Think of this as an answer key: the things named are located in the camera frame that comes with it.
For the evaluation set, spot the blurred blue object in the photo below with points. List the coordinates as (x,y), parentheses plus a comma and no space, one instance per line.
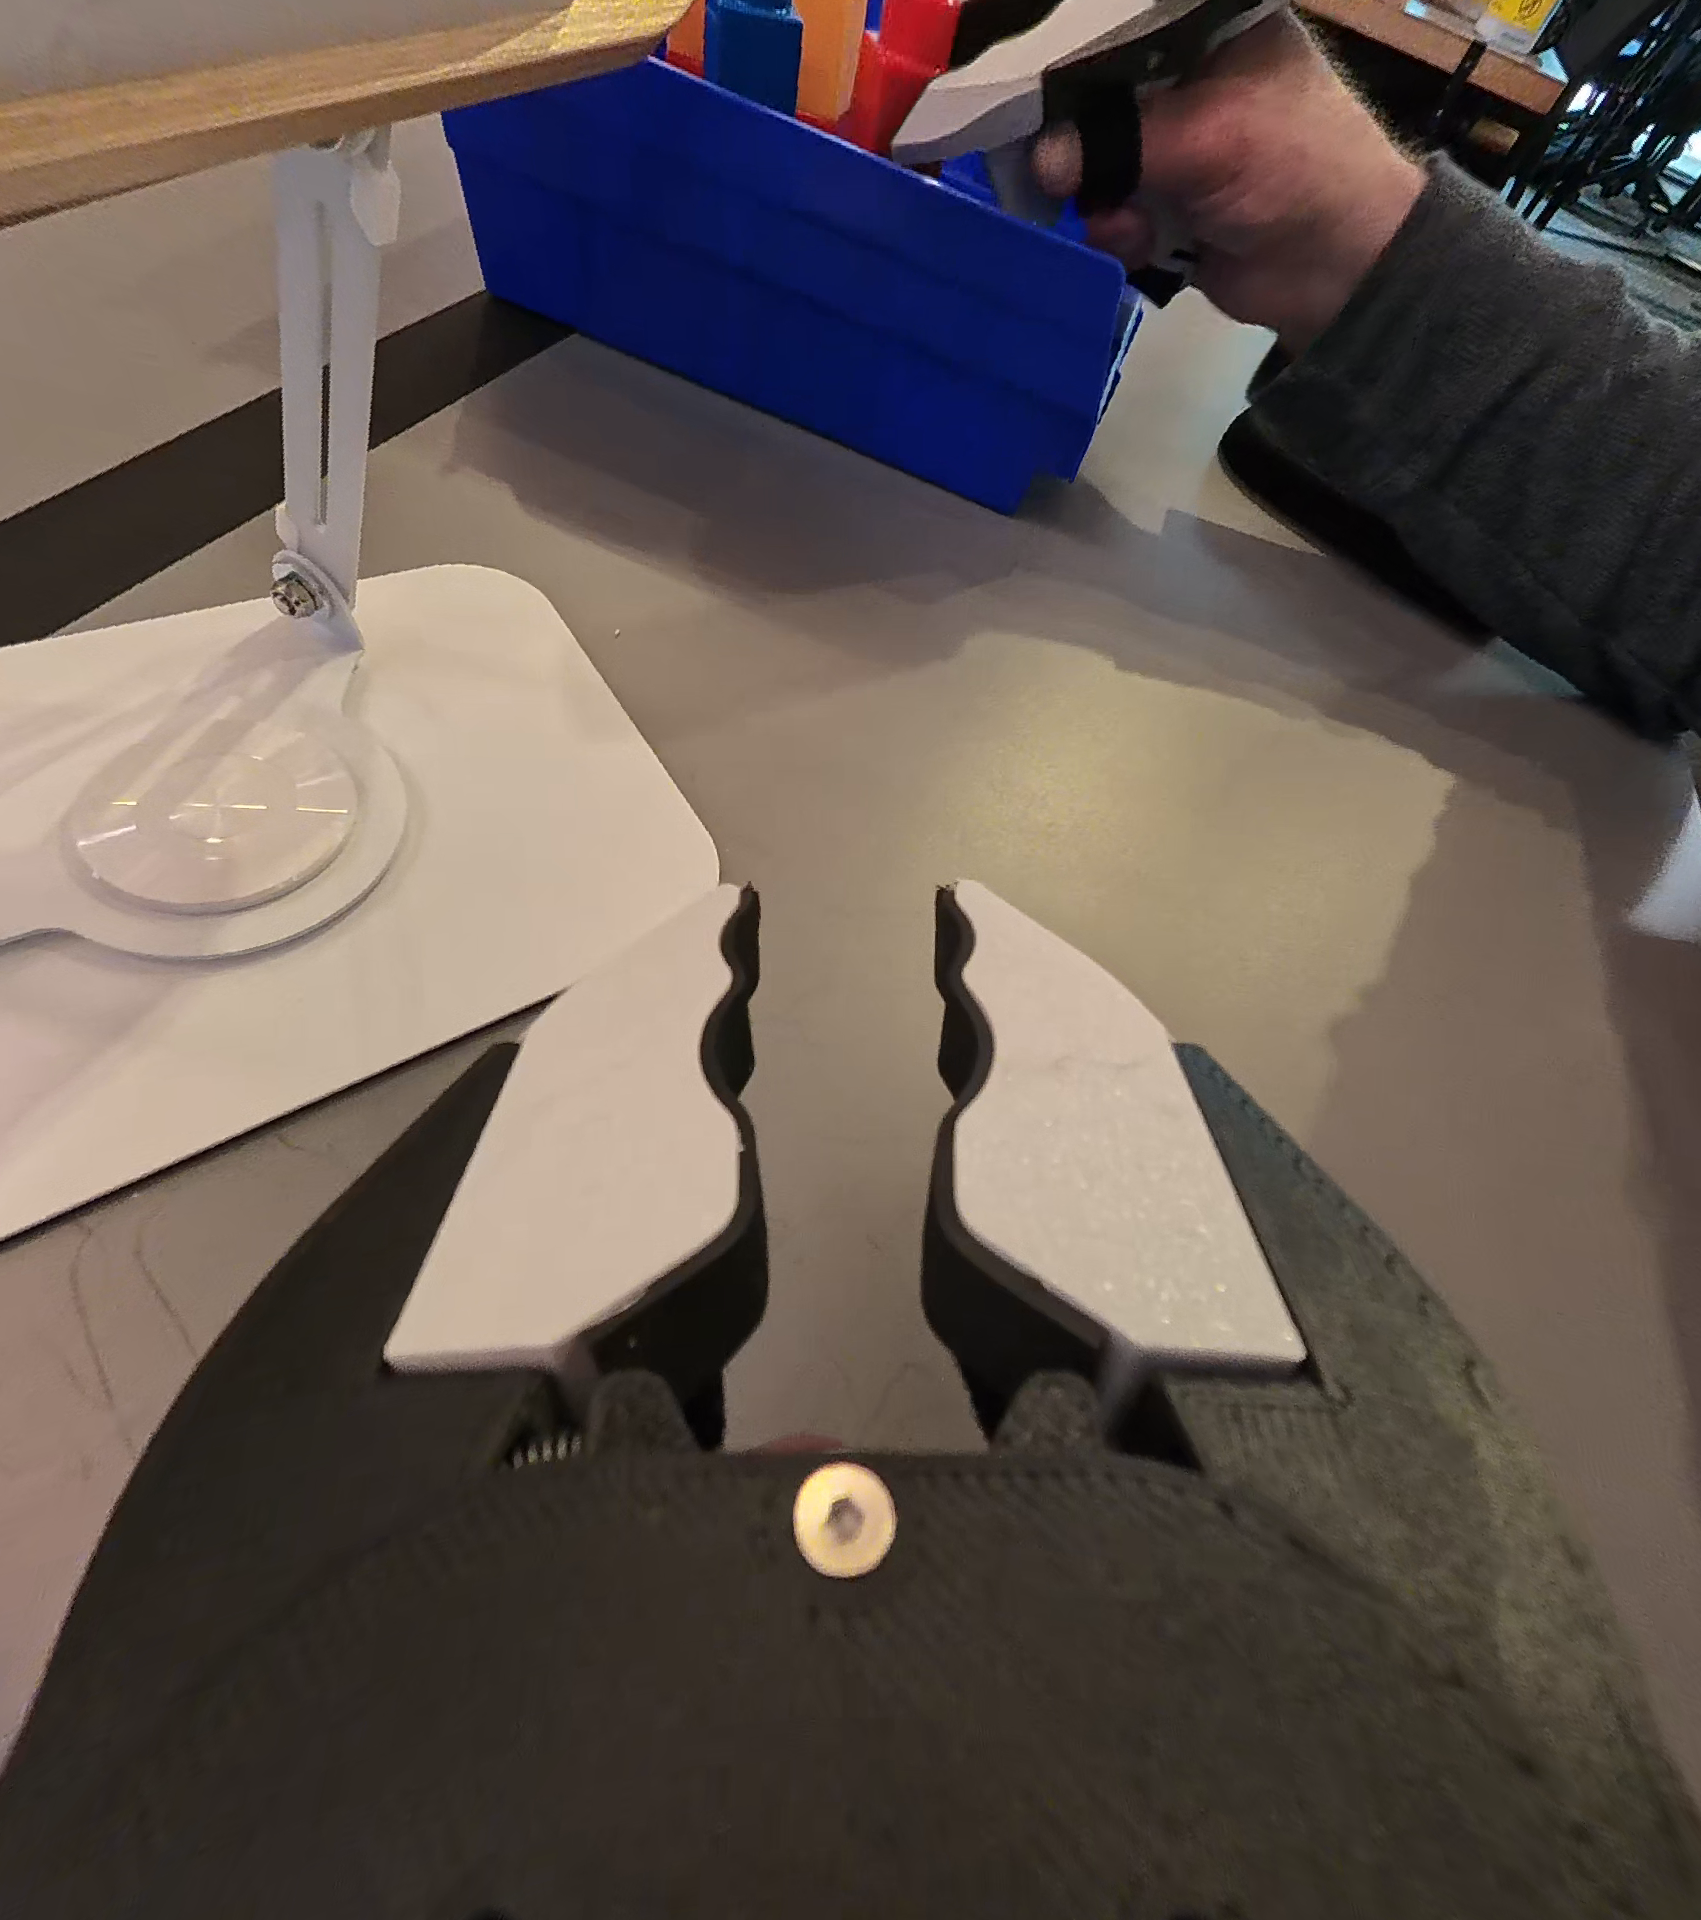
(792,300)

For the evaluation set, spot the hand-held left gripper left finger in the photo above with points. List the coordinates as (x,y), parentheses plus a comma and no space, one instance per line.
(580,1186)

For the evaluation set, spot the red toy building block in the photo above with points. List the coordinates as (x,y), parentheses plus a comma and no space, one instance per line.
(895,84)

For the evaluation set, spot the white document stand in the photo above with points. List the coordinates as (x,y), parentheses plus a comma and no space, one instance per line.
(490,781)

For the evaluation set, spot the black chair armrest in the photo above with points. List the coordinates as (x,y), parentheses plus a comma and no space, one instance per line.
(1302,496)

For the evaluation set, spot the wooden office table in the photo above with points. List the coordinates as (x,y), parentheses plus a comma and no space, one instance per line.
(1421,46)

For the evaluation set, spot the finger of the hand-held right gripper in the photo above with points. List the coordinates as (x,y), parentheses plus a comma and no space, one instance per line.
(1062,67)

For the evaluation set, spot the person's right hand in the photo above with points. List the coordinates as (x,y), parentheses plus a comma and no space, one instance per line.
(1286,181)

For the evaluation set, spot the person's right forearm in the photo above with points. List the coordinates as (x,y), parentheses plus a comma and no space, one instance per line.
(1572,451)

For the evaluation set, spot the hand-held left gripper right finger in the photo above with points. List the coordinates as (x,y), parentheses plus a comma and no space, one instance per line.
(1105,1186)

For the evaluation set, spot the grey desk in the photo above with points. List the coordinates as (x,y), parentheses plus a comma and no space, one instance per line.
(1092,781)

